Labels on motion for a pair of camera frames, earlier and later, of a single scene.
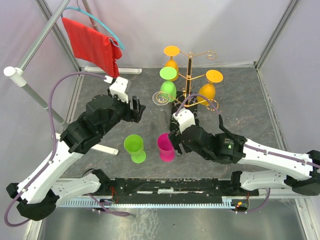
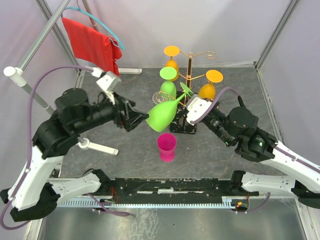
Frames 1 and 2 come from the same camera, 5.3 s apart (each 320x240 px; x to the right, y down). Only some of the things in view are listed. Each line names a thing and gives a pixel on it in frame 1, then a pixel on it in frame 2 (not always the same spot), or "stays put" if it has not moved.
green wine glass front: [133, 144] → [161, 117]
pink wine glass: [166, 150] stays put
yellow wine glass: [213, 76] stays put
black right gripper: [175, 138] → [216, 105]
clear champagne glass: [162, 98] stays put
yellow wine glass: [172, 51] stays put
